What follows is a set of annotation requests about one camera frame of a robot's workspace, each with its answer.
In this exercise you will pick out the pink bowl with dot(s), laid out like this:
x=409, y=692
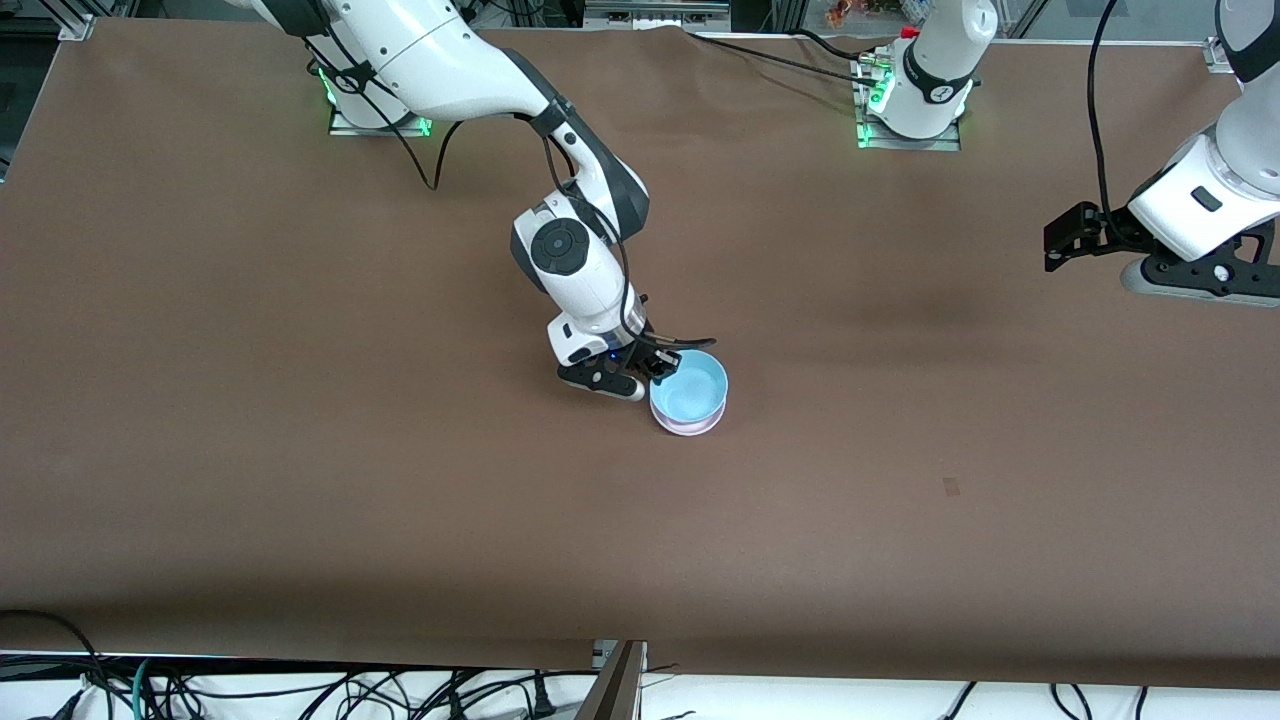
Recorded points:
x=688, y=428

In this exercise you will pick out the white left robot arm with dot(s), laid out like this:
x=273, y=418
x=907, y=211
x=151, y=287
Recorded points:
x=940, y=60

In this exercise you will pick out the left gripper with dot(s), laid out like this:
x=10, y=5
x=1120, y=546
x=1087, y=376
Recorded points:
x=1108, y=231

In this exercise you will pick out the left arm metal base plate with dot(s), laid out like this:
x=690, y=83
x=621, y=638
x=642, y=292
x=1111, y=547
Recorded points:
x=945, y=143

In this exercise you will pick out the light blue bowl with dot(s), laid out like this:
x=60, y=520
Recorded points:
x=690, y=390

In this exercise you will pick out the metal table bracket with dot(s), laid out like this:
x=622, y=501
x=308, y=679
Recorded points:
x=615, y=690

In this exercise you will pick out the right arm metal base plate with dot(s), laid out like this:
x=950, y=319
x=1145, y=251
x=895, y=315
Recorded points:
x=345, y=130

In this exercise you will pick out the silver corner bracket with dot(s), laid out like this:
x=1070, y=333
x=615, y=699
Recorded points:
x=1214, y=56

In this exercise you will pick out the orange toy figure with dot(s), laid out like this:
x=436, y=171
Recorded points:
x=845, y=12

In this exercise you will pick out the brown table cover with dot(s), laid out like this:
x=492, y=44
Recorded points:
x=640, y=550

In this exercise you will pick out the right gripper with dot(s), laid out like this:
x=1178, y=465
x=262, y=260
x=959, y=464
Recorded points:
x=645, y=356

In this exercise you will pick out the grey metal rail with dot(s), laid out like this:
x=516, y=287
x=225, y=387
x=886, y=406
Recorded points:
x=655, y=12

